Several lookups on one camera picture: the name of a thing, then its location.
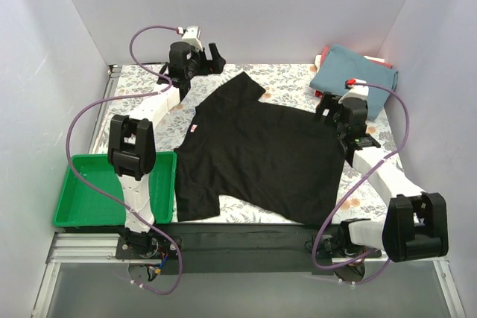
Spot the black t shirt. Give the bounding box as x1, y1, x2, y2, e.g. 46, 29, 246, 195
175, 73, 344, 225

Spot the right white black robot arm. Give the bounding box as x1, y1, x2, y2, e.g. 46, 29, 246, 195
315, 89, 449, 262

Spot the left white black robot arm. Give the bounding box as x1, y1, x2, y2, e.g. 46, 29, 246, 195
107, 41, 226, 258

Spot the folded red t shirt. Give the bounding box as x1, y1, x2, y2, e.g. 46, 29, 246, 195
314, 45, 394, 99

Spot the folded teal t shirt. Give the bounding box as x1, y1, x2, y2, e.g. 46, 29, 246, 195
309, 43, 399, 121

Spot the floral patterned table mat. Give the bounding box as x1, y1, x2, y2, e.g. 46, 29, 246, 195
97, 63, 415, 224

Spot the green plastic tray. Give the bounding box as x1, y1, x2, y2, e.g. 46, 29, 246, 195
53, 151, 177, 228

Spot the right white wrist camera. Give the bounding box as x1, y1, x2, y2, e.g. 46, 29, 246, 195
341, 78, 369, 101

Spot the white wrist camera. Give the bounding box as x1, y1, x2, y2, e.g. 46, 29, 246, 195
341, 78, 369, 101
181, 25, 203, 51

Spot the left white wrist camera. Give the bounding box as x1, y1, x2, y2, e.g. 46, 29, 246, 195
181, 25, 203, 51

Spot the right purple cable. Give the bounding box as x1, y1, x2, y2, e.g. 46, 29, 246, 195
311, 79, 411, 284

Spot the purple cable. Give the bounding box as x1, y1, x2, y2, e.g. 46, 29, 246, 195
66, 25, 185, 296
311, 79, 411, 284

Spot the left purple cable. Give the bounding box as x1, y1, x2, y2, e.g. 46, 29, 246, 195
66, 25, 185, 296

